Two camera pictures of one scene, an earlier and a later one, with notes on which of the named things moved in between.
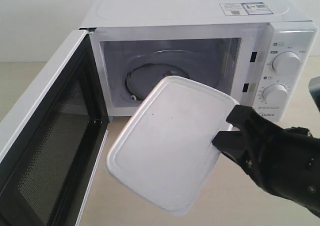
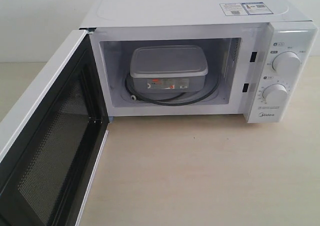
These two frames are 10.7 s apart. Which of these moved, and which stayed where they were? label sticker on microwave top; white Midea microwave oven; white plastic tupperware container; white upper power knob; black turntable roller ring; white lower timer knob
Moved: black turntable roller ring; white plastic tupperware container
Stayed: label sticker on microwave top; white Midea microwave oven; white lower timer knob; white upper power knob
